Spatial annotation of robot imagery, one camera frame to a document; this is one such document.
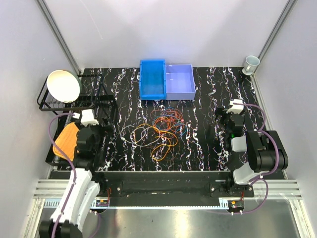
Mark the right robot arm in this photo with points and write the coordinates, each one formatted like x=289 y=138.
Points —
x=265 y=152

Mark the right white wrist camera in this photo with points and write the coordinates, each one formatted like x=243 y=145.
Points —
x=236 y=106

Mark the left aluminium frame post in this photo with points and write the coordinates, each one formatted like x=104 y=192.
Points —
x=57 y=33

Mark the blue plastic bin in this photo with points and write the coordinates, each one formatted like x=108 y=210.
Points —
x=152 y=82

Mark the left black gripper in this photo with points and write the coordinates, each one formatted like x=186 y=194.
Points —
x=97 y=127

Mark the white ceramic mug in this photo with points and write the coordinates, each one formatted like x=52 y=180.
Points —
x=250 y=65

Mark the right aluminium frame post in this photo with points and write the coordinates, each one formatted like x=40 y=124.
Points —
x=277 y=27

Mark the black wire dish rack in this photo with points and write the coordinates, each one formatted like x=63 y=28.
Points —
x=94 y=95

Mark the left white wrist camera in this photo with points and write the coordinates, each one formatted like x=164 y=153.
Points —
x=86 y=117

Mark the orange perforated mat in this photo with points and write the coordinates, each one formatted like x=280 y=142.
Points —
x=67 y=140

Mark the lavender plastic bin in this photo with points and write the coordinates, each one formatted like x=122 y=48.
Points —
x=180 y=84

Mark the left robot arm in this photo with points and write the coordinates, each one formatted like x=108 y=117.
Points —
x=68 y=219

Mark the aluminium frame post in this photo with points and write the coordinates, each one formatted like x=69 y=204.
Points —
x=277 y=27
x=57 y=33

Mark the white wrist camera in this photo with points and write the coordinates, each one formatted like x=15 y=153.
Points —
x=86 y=117
x=236 y=106

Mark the white bowl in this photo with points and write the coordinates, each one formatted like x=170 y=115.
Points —
x=64 y=86

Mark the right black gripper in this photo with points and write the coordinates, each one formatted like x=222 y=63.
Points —
x=222 y=111

